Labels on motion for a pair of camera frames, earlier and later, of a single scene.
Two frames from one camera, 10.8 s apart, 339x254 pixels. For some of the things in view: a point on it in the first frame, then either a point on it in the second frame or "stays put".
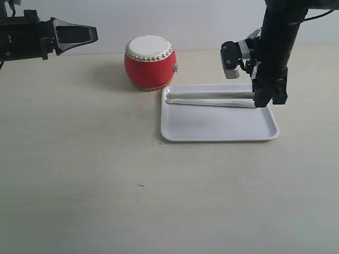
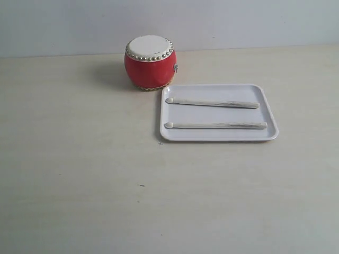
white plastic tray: x=191 y=122 stays put
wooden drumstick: x=174 y=96 -> x=217 y=125
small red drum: x=150 y=62 stays put
